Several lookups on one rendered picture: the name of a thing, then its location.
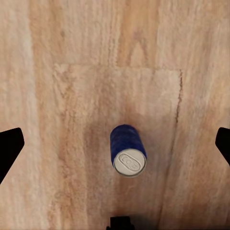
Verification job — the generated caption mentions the can of soda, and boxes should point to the can of soda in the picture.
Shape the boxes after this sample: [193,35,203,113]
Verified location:
[110,124,147,178]

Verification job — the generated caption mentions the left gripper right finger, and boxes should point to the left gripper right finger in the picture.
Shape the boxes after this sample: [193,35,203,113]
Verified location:
[215,127,230,165]

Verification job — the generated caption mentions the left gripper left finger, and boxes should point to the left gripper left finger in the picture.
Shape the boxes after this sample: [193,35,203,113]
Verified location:
[0,128,24,184]

